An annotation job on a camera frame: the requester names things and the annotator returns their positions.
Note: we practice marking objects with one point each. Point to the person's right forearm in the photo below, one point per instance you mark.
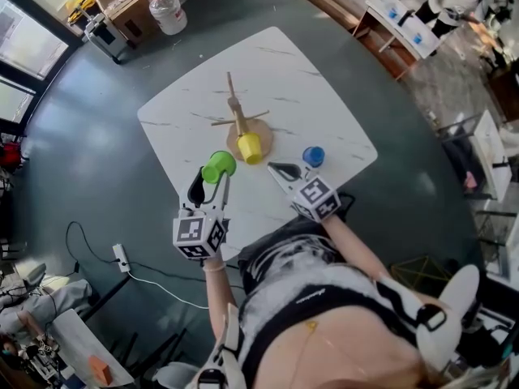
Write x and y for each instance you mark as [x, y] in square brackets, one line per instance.
[353, 249]

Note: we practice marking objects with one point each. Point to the orange box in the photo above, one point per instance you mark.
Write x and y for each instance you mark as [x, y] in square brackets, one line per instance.
[100, 369]

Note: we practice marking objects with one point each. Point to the white table with clutter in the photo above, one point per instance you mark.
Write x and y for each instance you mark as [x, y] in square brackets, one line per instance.
[77, 338]

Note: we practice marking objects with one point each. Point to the white table black frame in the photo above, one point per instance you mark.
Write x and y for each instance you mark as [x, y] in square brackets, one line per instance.
[492, 156]

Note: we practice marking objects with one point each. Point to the person's left forearm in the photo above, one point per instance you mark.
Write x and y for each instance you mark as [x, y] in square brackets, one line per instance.
[221, 298]

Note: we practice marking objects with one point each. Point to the black-framed glass doors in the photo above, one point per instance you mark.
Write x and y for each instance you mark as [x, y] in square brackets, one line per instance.
[24, 51]

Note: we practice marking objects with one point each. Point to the white portable air cooler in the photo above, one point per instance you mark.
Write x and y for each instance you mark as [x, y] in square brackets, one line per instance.
[105, 37]

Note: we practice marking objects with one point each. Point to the green plastic cup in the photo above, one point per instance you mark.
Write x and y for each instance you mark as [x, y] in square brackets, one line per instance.
[219, 166]

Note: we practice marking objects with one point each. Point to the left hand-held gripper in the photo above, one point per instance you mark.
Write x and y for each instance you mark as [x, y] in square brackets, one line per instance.
[198, 233]

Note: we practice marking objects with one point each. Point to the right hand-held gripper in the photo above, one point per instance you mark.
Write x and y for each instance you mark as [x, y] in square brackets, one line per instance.
[318, 199]

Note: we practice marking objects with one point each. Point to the small blue plastic part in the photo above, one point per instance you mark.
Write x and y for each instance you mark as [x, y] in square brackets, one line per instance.
[417, 39]
[392, 14]

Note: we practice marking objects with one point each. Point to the white power strip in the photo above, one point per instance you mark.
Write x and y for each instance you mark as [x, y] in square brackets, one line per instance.
[121, 257]

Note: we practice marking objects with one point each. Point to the white round-back chair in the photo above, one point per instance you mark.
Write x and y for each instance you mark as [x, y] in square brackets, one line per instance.
[460, 294]

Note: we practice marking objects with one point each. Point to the wooden cup tree stand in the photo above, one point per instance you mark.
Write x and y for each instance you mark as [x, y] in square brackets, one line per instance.
[259, 134]

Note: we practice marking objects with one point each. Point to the cardboard box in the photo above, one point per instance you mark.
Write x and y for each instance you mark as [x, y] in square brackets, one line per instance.
[129, 10]

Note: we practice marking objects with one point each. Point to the red bag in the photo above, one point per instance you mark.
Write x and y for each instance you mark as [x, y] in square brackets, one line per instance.
[10, 154]

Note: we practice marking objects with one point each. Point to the person's body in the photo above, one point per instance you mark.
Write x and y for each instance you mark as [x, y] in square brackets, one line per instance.
[324, 338]

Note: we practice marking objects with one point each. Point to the blue plastic cup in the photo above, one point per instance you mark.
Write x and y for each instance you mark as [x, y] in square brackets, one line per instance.
[314, 156]

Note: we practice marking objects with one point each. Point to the yellow plastic cup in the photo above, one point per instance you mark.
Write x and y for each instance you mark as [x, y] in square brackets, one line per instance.
[249, 148]

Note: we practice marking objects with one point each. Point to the white side table wooden frame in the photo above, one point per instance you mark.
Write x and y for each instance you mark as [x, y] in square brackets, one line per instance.
[405, 35]

